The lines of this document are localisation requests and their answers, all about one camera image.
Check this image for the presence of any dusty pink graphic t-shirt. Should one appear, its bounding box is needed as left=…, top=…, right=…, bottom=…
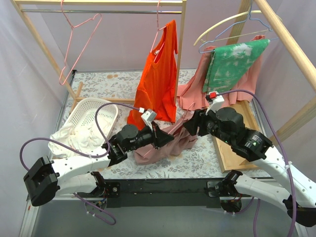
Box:
left=134, top=118, right=199, bottom=166

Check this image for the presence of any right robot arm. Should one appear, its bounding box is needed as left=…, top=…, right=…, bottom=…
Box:
left=184, top=107, right=316, bottom=227

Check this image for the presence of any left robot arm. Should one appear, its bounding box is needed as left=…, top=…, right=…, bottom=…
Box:
left=23, top=122, right=174, bottom=206

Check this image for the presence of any orange t-shirt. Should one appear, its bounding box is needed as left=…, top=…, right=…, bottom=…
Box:
left=134, top=20, right=178, bottom=123

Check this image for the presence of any pink hanger holding orange shirt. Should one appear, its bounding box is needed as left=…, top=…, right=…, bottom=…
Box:
left=150, top=0, right=161, bottom=53

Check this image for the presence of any salmon pink pleated garment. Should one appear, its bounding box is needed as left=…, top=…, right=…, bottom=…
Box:
left=177, top=35, right=270, bottom=110

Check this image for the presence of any right wooden clothes rack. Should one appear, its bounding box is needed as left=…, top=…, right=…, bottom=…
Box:
left=204, top=0, right=316, bottom=173

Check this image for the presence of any wooden clothes rack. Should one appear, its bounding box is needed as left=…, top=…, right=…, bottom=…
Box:
left=12, top=0, right=187, bottom=103
left=204, top=0, right=316, bottom=173

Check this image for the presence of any white garment in basket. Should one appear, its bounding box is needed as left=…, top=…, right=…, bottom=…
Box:
left=48, top=120, right=107, bottom=158

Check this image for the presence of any white laundry basket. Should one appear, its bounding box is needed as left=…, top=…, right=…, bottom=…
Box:
left=64, top=97, right=119, bottom=137

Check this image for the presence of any floral table cloth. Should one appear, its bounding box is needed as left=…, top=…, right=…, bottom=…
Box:
left=72, top=71, right=225, bottom=179

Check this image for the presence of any green tie-dye garment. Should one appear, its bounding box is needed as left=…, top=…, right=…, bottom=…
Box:
left=202, top=36, right=270, bottom=93

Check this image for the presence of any left wooden clothes rack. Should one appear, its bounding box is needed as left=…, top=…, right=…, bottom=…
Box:
left=12, top=0, right=187, bottom=103

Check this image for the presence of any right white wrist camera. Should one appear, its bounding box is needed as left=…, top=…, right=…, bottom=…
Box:
left=205, top=91, right=225, bottom=115

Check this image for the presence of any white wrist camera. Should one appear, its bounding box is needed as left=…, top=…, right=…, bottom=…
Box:
left=205, top=91, right=225, bottom=115
left=139, top=107, right=157, bottom=129

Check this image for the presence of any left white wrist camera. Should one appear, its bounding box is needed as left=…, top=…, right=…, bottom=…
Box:
left=139, top=107, right=157, bottom=129

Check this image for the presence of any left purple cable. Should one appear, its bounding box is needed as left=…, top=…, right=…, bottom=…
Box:
left=19, top=102, right=146, bottom=226

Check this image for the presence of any purple cable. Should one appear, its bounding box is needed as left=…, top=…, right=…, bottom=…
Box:
left=19, top=102, right=146, bottom=226
left=222, top=89, right=298, bottom=237

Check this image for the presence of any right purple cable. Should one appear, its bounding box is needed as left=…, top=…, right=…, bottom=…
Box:
left=222, top=89, right=298, bottom=237

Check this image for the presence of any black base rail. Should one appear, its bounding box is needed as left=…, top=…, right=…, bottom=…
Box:
left=81, top=177, right=242, bottom=208

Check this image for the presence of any blue wire hanger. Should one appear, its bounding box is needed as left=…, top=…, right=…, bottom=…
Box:
left=194, top=0, right=274, bottom=54

